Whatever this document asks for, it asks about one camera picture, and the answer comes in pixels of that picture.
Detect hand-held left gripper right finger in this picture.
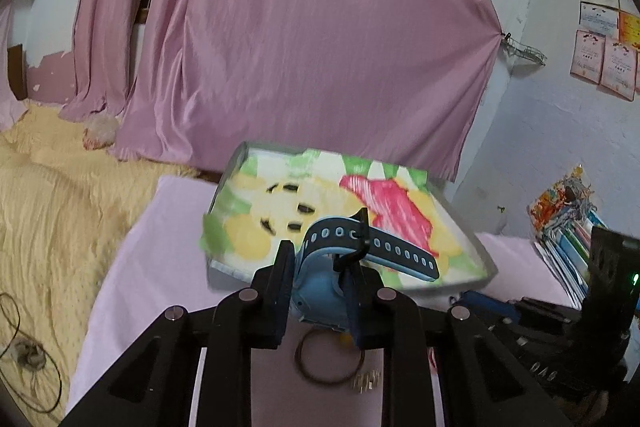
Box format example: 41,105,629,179
342,263,573,427

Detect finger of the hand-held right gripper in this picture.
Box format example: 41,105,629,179
492,324,608,395
457,289,588,338

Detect brown bangle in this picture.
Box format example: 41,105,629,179
295,329,367,387

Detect narrow pink curtain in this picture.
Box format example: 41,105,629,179
59,0,173,122

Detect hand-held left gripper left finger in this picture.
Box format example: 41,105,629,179
60,239,297,427

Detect wide pink curtain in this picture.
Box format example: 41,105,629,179
107,0,503,182

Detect group of wall certificates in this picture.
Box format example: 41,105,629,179
570,0,640,102

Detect pink table cloth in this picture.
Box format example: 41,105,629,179
65,174,586,427

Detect blue wrist watch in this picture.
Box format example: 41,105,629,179
290,208,441,333

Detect wire wall basket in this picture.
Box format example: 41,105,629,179
500,32,547,68

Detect tray with floral lining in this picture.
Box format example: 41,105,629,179
201,141,498,290

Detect small metal hair clip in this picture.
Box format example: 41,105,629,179
351,371,383,394

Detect yellow blanket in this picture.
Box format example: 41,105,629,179
0,99,201,427

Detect black cable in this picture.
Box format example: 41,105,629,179
0,292,65,415

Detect stack of books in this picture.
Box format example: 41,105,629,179
527,164,611,310

